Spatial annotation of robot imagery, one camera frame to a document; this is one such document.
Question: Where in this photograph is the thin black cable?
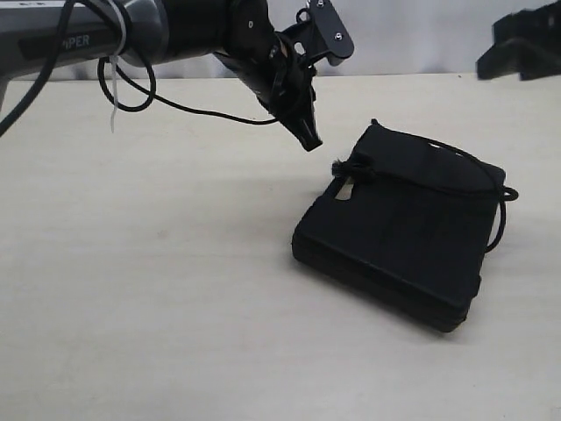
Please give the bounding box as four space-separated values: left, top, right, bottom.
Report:
0 0 281 137

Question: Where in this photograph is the black braided rope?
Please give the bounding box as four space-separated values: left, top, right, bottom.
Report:
330 118 518 253

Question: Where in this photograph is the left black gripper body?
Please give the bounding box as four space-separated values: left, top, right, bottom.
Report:
249 39 316 132

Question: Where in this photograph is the white zip tie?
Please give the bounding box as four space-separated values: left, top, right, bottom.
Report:
107 0 127 133

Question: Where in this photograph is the white backdrop curtain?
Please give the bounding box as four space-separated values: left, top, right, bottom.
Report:
0 0 561 82

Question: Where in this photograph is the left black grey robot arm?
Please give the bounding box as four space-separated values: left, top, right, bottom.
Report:
1 1 322 151

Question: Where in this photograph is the black plastic carrying case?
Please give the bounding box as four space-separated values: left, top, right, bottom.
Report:
292 120 519 332

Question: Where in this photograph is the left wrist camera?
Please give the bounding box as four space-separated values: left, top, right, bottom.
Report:
295 0 355 67

